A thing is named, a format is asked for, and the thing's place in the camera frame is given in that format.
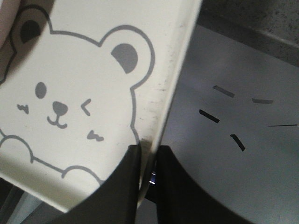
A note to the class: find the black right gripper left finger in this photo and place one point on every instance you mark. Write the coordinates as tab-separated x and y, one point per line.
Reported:
115	201

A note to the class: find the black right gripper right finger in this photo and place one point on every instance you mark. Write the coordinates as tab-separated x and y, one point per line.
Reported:
180	200

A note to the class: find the cream bear-print serving tray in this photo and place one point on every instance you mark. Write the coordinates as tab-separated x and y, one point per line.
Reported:
80	81

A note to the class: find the pink round plate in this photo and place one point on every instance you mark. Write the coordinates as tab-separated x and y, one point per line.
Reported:
8	11

